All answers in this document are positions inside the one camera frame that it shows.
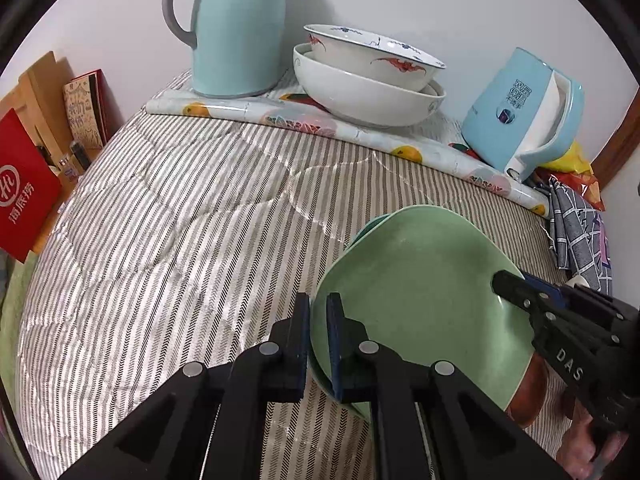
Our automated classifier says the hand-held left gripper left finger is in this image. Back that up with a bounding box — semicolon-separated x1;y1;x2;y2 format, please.
60;292;311;480

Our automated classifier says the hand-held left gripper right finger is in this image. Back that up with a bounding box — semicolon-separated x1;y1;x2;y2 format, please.
326;292;571;480

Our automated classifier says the red paper bag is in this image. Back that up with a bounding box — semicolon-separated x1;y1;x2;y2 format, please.
0;108;63;264

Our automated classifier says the teal thermos jug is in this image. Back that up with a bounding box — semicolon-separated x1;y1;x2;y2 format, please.
161;0;286;99

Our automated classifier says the red and blue patterned bowl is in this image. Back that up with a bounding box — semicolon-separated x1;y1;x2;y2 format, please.
303;23;447;93

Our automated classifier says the blue plaid cloth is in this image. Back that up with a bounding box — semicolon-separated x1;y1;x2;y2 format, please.
532;172;615;296

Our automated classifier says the illustrated notebook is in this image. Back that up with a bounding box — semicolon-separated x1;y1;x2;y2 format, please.
62;69;125;150

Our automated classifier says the fruit print rolled mat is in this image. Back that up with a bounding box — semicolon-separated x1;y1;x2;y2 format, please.
145;67;551;217

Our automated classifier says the large plain white bowl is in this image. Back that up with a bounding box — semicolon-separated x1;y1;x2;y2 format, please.
292;42;446;128

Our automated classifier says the person's right hand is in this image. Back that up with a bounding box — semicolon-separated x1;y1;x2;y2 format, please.
555;412;618;480

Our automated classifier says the brown bowl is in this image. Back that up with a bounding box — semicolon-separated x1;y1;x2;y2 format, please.
505;352;548;428

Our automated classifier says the brown paper bag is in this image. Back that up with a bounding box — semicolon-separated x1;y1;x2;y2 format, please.
0;51;76;171

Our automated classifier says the green cloth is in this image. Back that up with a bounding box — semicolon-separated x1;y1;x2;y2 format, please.
0;255;31;396

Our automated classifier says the wooden side table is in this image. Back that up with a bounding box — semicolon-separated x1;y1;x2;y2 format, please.
30;160;81;256

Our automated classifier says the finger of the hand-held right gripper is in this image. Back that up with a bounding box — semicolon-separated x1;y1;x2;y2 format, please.
491;270;556;333
522;273;576;311

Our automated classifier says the yellow chips bag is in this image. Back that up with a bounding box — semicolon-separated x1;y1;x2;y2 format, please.
537;141;606;212

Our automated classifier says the small dark bottle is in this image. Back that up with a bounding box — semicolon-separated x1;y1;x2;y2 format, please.
69;140;93;171

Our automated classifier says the green plate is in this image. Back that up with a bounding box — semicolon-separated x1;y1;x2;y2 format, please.
307;212;396;423
310;205;538;413

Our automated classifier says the wooden door frame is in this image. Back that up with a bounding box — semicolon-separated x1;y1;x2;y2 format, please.
592;105;640;193

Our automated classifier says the light blue electric kettle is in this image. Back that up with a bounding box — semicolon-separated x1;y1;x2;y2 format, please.
461;47;586;183

